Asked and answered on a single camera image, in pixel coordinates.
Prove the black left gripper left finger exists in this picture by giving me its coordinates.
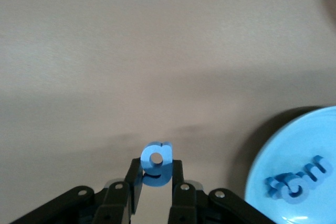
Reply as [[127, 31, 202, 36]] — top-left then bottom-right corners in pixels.
[[9, 157, 144, 224]]

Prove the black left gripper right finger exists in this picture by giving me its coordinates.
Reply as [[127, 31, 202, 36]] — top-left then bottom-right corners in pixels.
[[167, 159, 276, 224]]

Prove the blue foam number 6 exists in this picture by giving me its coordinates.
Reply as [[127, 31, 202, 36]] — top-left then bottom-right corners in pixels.
[[140, 141, 174, 188]]

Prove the blue foam letter X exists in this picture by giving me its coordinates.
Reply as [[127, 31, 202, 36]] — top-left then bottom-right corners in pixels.
[[264, 173, 283, 199]]

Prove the blue foam letter G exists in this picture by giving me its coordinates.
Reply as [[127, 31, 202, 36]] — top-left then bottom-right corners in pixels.
[[278, 174, 310, 206]]

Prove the blue foam letter M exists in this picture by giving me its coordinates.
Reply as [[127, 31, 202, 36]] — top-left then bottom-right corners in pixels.
[[303, 155, 333, 183]]

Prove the blue plate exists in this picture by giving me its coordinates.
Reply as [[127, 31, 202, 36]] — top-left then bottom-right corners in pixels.
[[243, 105, 336, 224]]

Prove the matte table cover sheet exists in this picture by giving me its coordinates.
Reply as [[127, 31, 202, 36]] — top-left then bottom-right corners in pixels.
[[0, 0, 336, 224]]

